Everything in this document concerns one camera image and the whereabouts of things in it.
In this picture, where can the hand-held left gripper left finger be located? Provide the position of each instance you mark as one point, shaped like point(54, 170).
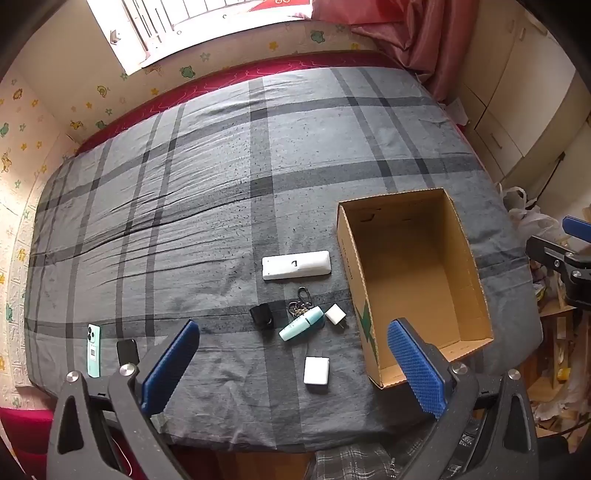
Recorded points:
point(168, 364)

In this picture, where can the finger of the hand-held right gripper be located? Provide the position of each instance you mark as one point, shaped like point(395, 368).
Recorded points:
point(551, 254)
point(577, 226)

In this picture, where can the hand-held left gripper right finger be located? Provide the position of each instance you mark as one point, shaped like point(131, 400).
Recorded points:
point(415, 364)

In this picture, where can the cardboard box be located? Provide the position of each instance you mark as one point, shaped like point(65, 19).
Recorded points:
point(415, 277)

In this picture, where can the white charger plug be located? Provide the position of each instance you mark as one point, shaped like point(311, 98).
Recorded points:
point(334, 315)

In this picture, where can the white rounded case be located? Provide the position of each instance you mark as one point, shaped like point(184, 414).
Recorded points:
point(316, 370)

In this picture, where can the small black case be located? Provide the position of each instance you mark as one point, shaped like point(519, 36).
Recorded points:
point(261, 316)

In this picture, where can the teal lotion bottle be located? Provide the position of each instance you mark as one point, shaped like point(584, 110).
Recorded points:
point(300, 325)

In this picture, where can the white plastic bags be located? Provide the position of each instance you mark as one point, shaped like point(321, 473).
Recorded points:
point(531, 221)

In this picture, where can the black smartphone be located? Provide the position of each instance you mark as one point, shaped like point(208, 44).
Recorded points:
point(127, 353)

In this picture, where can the teal smartphone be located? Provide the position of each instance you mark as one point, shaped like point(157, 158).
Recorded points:
point(93, 350)

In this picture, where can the wooden rack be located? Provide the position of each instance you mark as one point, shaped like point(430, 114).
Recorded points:
point(558, 332)

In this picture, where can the person's plaid trousers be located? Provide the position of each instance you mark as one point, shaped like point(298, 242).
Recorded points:
point(360, 464)

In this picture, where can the cream wardrobe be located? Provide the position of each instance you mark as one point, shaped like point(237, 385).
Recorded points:
point(517, 92)

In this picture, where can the white remote control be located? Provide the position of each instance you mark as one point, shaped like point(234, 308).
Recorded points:
point(295, 265)

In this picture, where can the red seat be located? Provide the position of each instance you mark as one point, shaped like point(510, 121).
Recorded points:
point(23, 443)

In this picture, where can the grey plaid bed sheet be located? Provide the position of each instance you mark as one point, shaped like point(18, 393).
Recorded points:
point(184, 184)

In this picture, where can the pink curtain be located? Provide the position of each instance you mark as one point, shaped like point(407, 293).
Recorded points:
point(415, 37)

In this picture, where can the red mattress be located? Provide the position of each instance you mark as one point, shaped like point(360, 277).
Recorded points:
point(184, 92)

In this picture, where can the window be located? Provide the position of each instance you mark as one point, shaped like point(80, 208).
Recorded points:
point(138, 27)

